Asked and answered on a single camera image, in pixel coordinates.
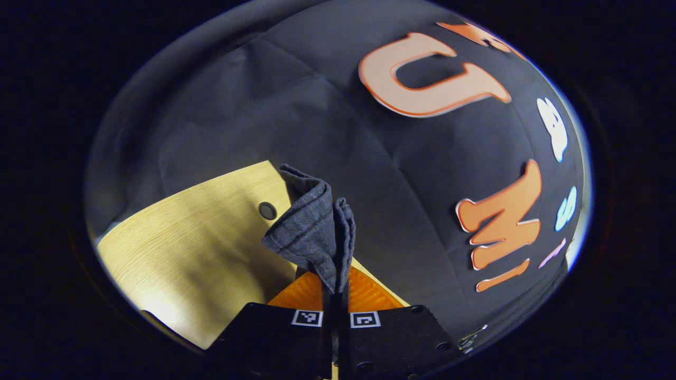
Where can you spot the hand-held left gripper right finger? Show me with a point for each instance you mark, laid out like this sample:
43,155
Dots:
396,338

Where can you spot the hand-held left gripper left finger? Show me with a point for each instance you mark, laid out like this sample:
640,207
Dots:
274,338

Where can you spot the dark blue jeans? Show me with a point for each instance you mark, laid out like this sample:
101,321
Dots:
311,227

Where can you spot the shiny metal clamp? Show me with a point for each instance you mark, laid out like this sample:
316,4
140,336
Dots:
471,338

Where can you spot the black backdrop cloth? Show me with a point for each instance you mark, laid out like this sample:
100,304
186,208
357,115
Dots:
343,105

